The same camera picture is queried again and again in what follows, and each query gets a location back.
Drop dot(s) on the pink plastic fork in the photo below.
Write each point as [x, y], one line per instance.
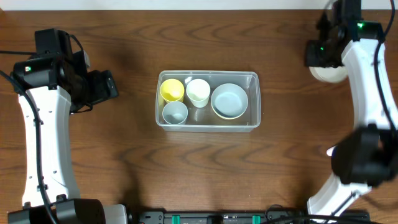
[329, 151]

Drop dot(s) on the clear plastic container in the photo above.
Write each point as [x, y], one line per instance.
[205, 119]

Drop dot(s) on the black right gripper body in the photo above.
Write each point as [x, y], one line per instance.
[323, 53]

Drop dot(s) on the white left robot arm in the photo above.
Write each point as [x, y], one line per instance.
[51, 86]

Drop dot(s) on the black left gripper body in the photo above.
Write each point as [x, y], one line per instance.
[97, 88]

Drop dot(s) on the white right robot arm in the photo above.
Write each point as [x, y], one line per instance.
[367, 157]

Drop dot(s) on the white plastic cup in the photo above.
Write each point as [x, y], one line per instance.
[198, 91]

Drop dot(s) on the grey plastic cup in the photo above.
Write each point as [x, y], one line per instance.
[175, 113]

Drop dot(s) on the grey plastic bowl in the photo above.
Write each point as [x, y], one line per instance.
[229, 94]

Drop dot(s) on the yellow plastic cup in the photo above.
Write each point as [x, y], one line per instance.
[172, 90]

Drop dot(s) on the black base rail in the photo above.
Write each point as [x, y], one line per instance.
[274, 214]

